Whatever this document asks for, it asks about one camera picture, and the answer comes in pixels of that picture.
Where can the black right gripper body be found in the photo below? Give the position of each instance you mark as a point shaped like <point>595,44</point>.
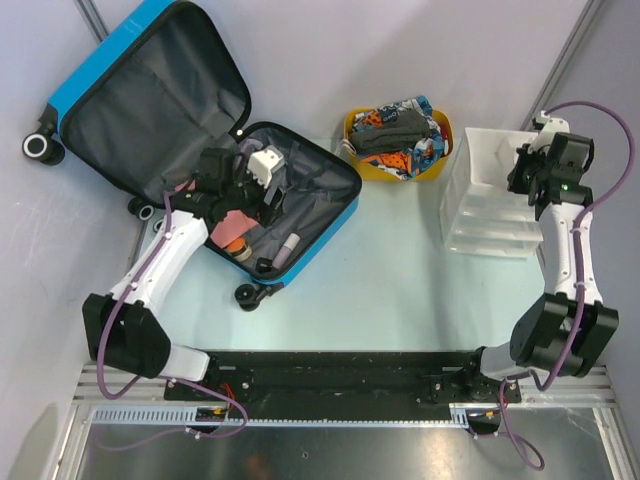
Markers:
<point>529,167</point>

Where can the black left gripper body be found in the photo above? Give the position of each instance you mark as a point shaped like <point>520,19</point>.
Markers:
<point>248,195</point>

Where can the white plastic drawer organizer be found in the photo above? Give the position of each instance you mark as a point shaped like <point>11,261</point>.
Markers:
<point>477,214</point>

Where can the grey dotted socks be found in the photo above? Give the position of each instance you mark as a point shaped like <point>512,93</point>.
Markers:
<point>400,134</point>

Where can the blue fish-print kids suitcase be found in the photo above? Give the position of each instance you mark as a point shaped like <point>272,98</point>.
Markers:
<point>156,93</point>

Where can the yellow plastic basket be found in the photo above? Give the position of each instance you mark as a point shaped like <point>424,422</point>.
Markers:
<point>371,173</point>

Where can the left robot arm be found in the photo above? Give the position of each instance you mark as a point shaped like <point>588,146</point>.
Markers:
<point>122,326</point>

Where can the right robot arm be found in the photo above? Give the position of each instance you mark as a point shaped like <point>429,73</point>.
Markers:
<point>565,331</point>

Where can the pink folded cloth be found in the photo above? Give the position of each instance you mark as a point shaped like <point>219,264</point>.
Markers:
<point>230,225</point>

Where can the orange lidded jar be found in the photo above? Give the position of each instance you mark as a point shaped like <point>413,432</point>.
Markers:
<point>239,249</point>

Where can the lilac cosmetic tube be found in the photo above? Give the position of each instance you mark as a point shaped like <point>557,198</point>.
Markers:
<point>285,251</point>

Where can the black small bottle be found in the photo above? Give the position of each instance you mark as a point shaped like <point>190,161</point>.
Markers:
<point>264,265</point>

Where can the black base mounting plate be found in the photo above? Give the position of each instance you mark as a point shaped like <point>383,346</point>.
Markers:
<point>349,385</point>

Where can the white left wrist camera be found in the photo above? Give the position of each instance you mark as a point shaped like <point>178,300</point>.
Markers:
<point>263,164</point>

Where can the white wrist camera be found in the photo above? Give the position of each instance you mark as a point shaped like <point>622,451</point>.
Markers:
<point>263,164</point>
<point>547,127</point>

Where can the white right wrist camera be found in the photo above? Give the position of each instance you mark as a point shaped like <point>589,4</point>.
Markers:
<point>547,127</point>

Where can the aluminium frame rail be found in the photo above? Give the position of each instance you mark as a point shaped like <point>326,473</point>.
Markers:
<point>591,391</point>

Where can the grey slotted cable duct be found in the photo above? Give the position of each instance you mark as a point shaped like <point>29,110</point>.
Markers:
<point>450,416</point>

